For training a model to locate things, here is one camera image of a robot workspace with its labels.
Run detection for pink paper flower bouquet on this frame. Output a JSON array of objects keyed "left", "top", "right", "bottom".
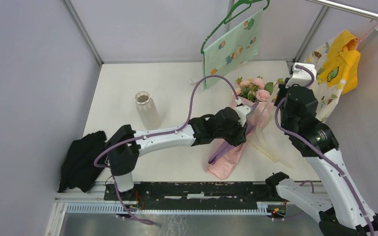
[{"left": 206, "top": 76, "right": 275, "bottom": 180}]

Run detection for cream printed ribbon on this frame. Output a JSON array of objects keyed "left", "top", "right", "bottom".
[{"left": 255, "top": 84, "right": 293, "bottom": 169}]

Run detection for white ribbed ceramic vase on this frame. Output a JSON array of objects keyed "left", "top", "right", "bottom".
[{"left": 134, "top": 90, "right": 161, "bottom": 130}]

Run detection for purple wrapping paper sheet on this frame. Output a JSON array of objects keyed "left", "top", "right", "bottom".
[{"left": 208, "top": 122, "right": 255, "bottom": 165}]

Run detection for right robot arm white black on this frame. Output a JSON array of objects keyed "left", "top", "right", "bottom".
[{"left": 264, "top": 85, "right": 378, "bottom": 236}]

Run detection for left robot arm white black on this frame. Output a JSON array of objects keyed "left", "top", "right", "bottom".
[{"left": 106, "top": 104, "right": 253, "bottom": 200}]

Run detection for yellow cartoon child shirt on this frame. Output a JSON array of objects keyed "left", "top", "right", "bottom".
[{"left": 304, "top": 30, "right": 361, "bottom": 122}]

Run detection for green cartoon print cloth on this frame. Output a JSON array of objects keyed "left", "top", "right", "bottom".
[{"left": 203, "top": 10, "right": 263, "bottom": 77}]

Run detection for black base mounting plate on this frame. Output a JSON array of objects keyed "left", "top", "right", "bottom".
[{"left": 120, "top": 181, "right": 284, "bottom": 210}]

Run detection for pink plastic hanger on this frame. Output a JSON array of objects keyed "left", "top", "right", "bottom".
[{"left": 355, "top": 20, "right": 378, "bottom": 50}]

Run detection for green plastic hanger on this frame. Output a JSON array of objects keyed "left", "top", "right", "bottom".
[{"left": 200, "top": 0, "right": 270, "bottom": 55}]

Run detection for black cloth bundle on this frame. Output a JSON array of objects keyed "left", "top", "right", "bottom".
[{"left": 58, "top": 131, "right": 106, "bottom": 193}]

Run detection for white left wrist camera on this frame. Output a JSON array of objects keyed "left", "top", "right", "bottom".
[{"left": 234, "top": 98, "right": 253, "bottom": 126}]

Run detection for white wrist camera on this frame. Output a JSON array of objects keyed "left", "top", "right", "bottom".
[
  {"left": 234, "top": 98, "right": 253, "bottom": 126},
  {"left": 285, "top": 62, "right": 317, "bottom": 88}
]

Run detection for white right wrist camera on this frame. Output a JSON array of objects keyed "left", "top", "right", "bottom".
[{"left": 285, "top": 62, "right": 317, "bottom": 88}]

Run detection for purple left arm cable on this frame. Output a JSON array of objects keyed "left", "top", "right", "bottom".
[{"left": 94, "top": 75, "right": 244, "bottom": 226}]

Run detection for metal clothes rail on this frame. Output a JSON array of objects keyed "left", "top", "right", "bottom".
[{"left": 306, "top": 0, "right": 378, "bottom": 31}]

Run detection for white slotted cable duct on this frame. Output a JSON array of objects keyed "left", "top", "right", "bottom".
[{"left": 65, "top": 203, "right": 271, "bottom": 216}]

